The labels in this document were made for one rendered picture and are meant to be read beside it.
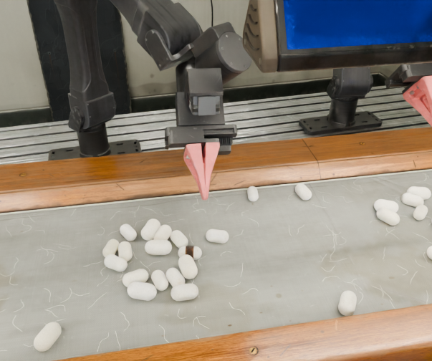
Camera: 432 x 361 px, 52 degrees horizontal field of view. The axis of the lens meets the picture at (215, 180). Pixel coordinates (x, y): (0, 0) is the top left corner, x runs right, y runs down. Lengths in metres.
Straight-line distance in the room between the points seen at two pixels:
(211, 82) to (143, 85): 2.11
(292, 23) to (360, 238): 0.39
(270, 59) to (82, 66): 0.55
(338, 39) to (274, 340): 0.32
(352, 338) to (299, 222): 0.23
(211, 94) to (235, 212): 0.22
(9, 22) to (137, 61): 0.67
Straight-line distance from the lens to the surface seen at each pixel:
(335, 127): 1.13
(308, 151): 0.84
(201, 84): 0.57
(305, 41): 0.41
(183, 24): 0.69
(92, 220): 0.72
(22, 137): 1.17
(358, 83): 1.08
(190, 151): 0.62
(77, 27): 0.87
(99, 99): 0.92
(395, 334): 0.56
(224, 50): 0.61
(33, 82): 2.67
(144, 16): 0.69
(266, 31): 0.40
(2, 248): 0.72
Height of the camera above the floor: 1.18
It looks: 34 degrees down
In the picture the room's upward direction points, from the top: straight up
